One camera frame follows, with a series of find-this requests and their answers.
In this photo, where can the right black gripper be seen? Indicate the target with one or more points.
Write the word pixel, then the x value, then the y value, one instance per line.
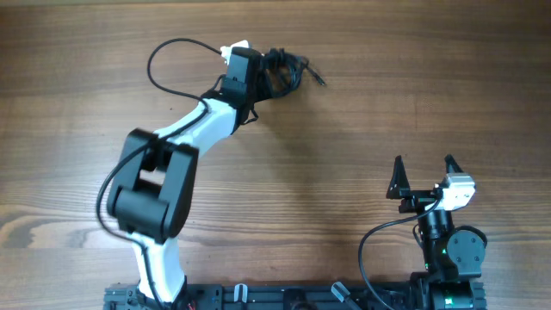
pixel 399 188

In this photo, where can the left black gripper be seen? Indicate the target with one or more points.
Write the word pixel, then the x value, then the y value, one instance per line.
pixel 266 87

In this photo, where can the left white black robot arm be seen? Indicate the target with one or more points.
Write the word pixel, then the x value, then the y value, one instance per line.
pixel 149 192

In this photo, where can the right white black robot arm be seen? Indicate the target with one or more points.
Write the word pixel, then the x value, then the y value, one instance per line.
pixel 453 255

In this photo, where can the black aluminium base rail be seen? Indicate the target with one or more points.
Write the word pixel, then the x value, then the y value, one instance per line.
pixel 397 295

